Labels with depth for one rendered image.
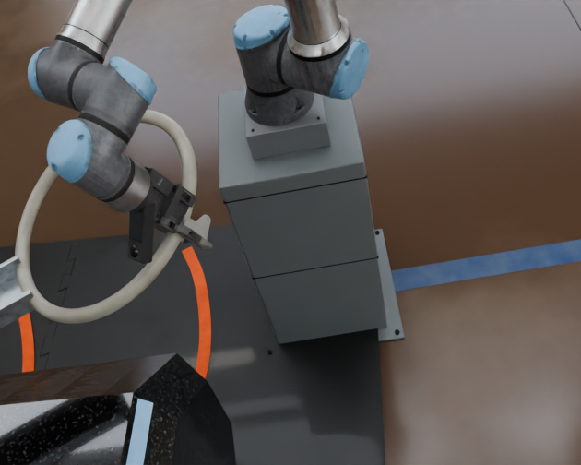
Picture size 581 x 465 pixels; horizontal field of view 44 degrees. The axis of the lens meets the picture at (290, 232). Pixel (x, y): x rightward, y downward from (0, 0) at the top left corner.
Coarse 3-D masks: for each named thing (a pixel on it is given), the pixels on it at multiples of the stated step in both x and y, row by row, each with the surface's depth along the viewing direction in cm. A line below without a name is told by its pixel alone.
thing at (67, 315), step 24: (144, 120) 153; (168, 120) 148; (48, 168) 163; (192, 168) 140; (192, 192) 138; (24, 216) 160; (24, 240) 158; (168, 240) 134; (24, 264) 154; (24, 288) 150; (144, 288) 135; (48, 312) 143; (72, 312) 140; (96, 312) 137
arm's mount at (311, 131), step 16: (320, 96) 195; (320, 112) 191; (256, 128) 191; (272, 128) 190; (288, 128) 189; (304, 128) 189; (320, 128) 190; (256, 144) 192; (272, 144) 193; (288, 144) 193; (304, 144) 194; (320, 144) 194
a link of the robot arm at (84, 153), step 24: (72, 120) 114; (48, 144) 115; (72, 144) 111; (96, 144) 113; (120, 144) 116; (72, 168) 111; (96, 168) 114; (120, 168) 117; (96, 192) 117; (120, 192) 119
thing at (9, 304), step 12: (0, 264) 153; (12, 264) 154; (0, 276) 154; (12, 276) 156; (0, 288) 155; (12, 288) 154; (0, 300) 153; (12, 300) 146; (24, 300) 147; (0, 312) 146; (12, 312) 147; (24, 312) 149; (0, 324) 148
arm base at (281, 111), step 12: (252, 96) 189; (264, 96) 185; (276, 96) 185; (288, 96) 186; (300, 96) 188; (312, 96) 192; (252, 108) 192; (264, 108) 188; (276, 108) 187; (288, 108) 187; (300, 108) 190; (264, 120) 190; (276, 120) 189; (288, 120) 189
